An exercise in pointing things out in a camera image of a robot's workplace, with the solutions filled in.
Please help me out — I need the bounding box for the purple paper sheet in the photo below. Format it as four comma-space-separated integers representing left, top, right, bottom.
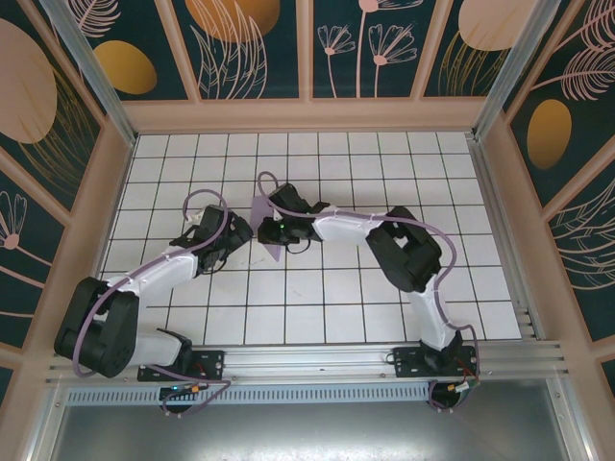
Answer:
249, 195, 285, 264

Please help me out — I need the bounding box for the grey metal sheet panel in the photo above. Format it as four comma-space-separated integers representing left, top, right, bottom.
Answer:
47, 400, 578, 461

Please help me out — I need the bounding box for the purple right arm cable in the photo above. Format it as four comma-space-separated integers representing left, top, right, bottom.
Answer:
257, 170, 481, 415

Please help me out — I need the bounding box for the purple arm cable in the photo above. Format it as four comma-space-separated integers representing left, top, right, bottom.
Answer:
71, 189, 233, 419
257, 170, 481, 415

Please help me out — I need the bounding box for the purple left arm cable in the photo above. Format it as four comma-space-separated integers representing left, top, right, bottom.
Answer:
71, 189, 233, 419

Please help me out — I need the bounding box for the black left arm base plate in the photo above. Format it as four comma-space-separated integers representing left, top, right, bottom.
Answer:
137, 349, 227, 383

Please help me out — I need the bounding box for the aluminium mounting rail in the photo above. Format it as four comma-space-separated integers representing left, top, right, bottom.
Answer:
45, 340, 571, 385

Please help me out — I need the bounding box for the aluminium corner post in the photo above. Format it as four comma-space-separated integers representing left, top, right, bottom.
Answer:
472, 0, 547, 141
40, 0, 139, 146

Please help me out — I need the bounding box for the grey slotted cable duct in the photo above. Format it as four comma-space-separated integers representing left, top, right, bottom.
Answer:
64, 383, 436, 404

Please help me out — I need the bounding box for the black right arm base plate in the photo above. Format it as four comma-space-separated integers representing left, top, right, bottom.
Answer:
392, 346, 482, 380

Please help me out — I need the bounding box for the aluminium side rail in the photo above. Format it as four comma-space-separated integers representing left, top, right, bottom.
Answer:
470, 136, 547, 343

